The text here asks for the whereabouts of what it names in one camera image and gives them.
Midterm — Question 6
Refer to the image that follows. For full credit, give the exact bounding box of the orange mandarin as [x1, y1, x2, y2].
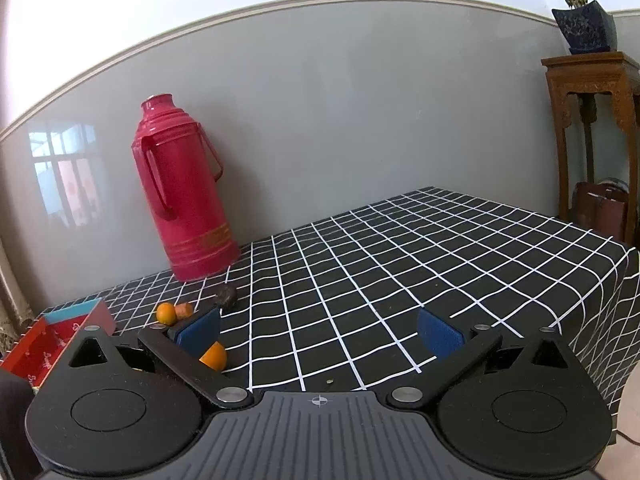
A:
[155, 302, 177, 326]
[200, 341, 228, 373]

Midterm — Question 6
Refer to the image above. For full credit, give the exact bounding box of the small orange-red fruit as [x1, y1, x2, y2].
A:
[174, 302, 194, 321]

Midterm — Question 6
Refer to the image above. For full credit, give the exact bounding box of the dark brown passion fruit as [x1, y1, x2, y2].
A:
[213, 283, 238, 310]

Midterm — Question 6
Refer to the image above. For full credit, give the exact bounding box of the black white grid tablecloth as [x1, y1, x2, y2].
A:
[34, 185, 640, 418]

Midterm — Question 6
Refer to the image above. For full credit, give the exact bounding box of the red cardboard fruit box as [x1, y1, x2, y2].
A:
[1, 298, 116, 390]

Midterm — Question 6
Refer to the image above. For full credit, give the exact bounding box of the red thermos flask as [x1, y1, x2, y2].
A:
[131, 93, 240, 282]

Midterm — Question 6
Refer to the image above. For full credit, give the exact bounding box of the carved wooden plant stand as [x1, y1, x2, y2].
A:
[540, 51, 640, 246]

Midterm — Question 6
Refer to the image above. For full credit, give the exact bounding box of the dark blue flower pot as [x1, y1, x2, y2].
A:
[552, 0, 617, 55]

